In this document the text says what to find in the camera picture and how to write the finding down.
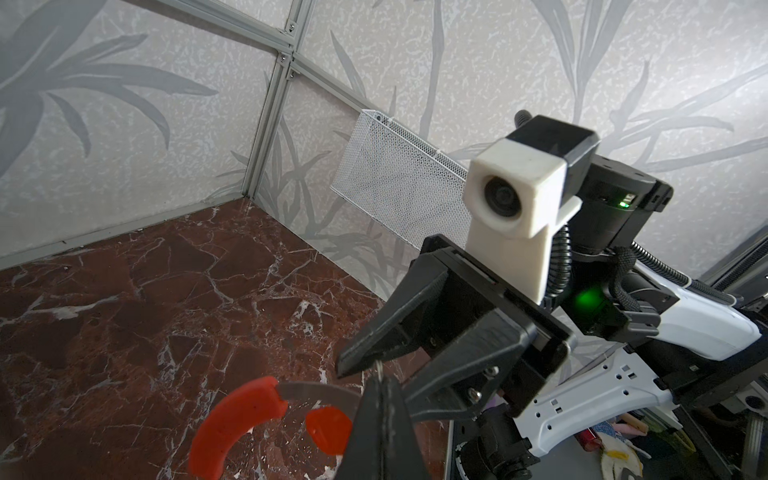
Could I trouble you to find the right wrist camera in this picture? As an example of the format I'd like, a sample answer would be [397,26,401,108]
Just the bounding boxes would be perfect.
[463,115,600,303]

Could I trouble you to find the white wire mesh basket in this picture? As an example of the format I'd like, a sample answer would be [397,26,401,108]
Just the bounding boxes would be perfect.
[331,109,471,247]

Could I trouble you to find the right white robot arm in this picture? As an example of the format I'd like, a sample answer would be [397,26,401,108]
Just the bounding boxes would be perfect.
[336,157,767,479]

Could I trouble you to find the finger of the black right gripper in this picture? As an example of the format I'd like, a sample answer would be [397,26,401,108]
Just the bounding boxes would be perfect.
[402,309,537,422]
[335,254,480,378]

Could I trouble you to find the aluminium frame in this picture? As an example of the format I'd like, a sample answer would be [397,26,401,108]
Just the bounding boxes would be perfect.
[0,0,385,271]

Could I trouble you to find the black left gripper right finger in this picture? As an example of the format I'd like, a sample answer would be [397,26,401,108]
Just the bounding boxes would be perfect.
[382,377,430,480]

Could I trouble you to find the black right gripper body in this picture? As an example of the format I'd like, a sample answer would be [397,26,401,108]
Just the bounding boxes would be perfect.
[420,235,575,416]

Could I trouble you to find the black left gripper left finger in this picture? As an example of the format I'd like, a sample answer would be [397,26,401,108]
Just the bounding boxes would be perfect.
[334,377,384,480]

